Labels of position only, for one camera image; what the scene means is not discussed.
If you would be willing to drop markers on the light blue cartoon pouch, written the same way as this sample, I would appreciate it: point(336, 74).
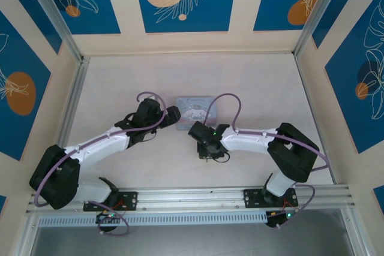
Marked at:
point(195, 112)

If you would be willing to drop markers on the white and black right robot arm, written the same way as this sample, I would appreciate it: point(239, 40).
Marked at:
point(252, 142)

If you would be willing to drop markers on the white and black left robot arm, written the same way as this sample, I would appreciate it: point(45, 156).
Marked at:
point(99, 143)

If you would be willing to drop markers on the black controller board green light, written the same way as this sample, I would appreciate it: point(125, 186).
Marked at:
point(276, 220)
point(105, 217)

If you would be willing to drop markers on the long aluminium mounting rail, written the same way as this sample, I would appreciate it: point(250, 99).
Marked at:
point(192, 199)

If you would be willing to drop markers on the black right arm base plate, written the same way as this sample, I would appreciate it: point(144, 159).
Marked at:
point(252, 197)

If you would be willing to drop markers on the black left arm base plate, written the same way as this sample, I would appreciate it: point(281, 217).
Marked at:
point(132, 200)

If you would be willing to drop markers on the aluminium table side rail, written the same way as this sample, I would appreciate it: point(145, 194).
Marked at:
point(73, 103)

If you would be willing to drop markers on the aluminium frame post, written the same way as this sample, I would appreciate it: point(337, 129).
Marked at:
point(315, 13)
point(57, 19)

